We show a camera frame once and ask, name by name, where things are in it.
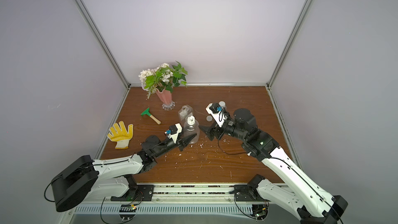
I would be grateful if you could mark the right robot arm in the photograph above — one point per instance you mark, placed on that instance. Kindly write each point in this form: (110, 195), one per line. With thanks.
(304, 199)

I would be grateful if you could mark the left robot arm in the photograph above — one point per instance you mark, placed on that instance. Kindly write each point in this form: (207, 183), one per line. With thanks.
(80, 179)

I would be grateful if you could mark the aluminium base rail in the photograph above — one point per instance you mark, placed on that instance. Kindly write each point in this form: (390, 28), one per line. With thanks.
(195, 200)

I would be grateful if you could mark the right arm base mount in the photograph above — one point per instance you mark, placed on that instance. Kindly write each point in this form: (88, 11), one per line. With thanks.
(246, 193)

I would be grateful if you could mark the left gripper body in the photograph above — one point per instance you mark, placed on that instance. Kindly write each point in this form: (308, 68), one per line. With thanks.
(178, 145)

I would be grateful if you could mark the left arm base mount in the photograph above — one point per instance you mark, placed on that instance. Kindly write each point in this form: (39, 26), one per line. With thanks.
(137, 193)

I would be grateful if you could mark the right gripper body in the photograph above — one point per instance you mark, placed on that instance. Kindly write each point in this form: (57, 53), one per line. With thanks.
(216, 130)

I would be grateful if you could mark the yellow work glove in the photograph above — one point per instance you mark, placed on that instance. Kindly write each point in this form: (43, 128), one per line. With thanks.
(121, 134)

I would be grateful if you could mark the green scraper wooden handle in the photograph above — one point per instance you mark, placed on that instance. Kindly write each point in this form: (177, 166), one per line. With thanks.
(147, 112)

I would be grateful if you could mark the square clear bottle with label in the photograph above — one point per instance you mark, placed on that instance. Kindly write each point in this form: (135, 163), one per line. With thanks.
(185, 112)

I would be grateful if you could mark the pink vase with flowers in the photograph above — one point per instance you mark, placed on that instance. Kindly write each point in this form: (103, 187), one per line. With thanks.
(162, 80)

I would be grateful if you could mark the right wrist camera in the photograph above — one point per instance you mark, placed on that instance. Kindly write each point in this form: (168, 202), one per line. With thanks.
(217, 112)

